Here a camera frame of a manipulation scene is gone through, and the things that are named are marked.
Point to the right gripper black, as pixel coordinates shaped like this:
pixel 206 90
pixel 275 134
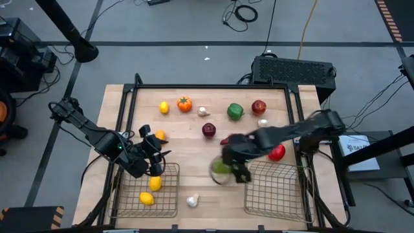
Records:
pixel 239 149

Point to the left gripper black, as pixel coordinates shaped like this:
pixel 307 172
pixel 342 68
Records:
pixel 150 150

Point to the green chayote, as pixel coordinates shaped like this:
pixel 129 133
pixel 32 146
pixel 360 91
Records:
pixel 221 167

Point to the orange fruit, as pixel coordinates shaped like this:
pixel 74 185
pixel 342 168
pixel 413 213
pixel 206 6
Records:
pixel 160 134

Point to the red chili pepper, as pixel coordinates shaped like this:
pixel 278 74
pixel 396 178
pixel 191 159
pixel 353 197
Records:
pixel 224 141

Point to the yellow lemon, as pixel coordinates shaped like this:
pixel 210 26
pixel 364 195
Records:
pixel 155 183
pixel 164 107
pixel 147 198

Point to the orange tomato green stem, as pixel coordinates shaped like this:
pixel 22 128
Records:
pixel 184 104

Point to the white garlic bulb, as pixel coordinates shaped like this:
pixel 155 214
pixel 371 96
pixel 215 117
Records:
pixel 203 111
pixel 192 200
pixel 263 122

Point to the green bell pepper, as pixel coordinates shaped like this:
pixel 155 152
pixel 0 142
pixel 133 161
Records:
pixel 235 111

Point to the bright red apple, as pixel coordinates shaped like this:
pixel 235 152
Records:
pixel 258 107

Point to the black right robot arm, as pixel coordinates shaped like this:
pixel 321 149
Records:
pixel 291 131

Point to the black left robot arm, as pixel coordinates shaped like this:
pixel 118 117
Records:
pixel 97 137

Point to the black perforated computer case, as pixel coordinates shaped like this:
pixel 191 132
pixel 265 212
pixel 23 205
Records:
pixel 291 72

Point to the small black flat device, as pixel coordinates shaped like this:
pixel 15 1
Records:
pixel 158 2

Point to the black pole stand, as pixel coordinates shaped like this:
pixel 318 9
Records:
pixel 69 30

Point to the black orange floor machine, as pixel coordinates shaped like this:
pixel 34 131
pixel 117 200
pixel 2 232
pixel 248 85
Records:
pixel 13 131

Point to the black metal side stand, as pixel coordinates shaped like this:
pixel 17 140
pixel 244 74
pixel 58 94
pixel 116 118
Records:
pixel 385 144

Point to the black platform hazard stripes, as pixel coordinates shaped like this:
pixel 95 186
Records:
pixel 29 221

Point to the black equipment rack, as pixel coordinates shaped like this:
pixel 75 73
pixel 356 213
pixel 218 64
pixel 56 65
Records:
pixel 19 58

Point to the black mat striped edge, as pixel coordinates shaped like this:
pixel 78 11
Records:
pixel 404 16

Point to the black metal table frame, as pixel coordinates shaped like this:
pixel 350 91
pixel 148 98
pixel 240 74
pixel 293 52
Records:
pixel 210 86

